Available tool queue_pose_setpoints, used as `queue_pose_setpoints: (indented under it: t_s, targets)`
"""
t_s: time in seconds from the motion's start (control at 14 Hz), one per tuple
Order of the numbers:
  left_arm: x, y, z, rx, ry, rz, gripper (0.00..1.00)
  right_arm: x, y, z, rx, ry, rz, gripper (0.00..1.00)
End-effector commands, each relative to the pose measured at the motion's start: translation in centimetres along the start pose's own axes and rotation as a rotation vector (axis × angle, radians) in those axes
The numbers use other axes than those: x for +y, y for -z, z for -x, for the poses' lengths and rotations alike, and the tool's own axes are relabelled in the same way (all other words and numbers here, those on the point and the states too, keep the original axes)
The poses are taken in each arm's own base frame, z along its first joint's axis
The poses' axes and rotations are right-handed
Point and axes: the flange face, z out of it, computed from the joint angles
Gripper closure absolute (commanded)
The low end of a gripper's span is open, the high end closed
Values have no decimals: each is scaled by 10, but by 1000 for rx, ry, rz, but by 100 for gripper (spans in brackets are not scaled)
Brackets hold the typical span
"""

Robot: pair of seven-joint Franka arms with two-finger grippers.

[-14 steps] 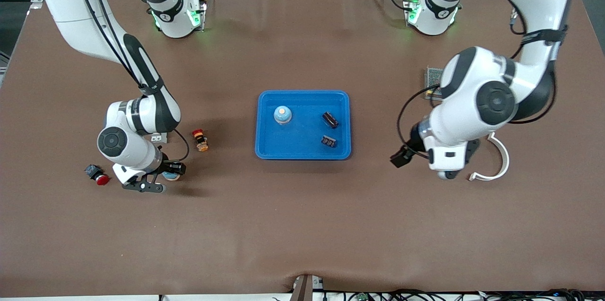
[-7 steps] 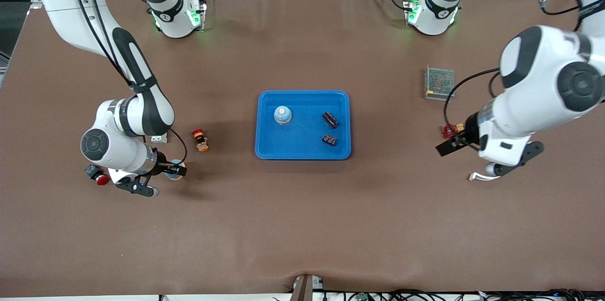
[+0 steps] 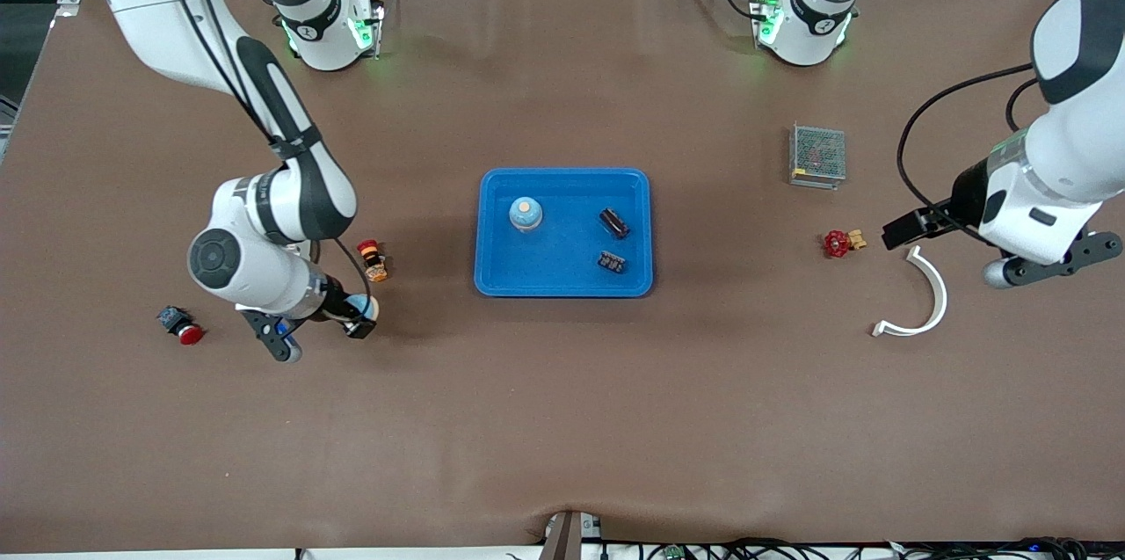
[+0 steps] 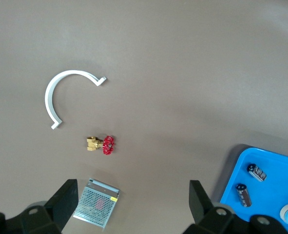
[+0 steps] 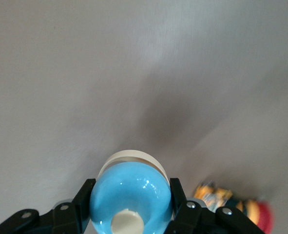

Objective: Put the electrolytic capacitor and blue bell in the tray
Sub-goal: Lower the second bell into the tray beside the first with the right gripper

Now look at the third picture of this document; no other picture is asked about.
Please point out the brass valve red handwheel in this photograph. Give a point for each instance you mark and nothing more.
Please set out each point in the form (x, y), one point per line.
(837, 243)

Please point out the white curved plastic clamp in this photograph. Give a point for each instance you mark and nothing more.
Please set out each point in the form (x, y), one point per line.
(942, 296)

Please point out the small black connector block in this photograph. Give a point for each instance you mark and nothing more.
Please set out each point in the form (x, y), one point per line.
(612, 261)

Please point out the metal mesh power supply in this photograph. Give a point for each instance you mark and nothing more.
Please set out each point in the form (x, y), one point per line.
(817, 154)

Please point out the red yellow push button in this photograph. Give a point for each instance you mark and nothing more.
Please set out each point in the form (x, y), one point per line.
(373, 261)

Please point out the blue plastic tray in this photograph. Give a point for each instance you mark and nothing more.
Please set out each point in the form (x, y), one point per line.
(562, 274)

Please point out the dark brown relay block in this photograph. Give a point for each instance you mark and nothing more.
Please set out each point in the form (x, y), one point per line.
(614, 222)

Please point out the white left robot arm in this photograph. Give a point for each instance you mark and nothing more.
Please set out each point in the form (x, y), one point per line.
(1072, 147)

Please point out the red mushroom push button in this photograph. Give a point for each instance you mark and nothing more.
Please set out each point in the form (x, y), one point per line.
(180, 324)

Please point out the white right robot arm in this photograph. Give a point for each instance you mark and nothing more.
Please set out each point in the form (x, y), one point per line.
(264, 270)

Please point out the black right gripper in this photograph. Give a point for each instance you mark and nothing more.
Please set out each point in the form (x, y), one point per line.
(336, 308)

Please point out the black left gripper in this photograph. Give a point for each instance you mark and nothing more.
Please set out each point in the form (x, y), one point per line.
(965, 193)

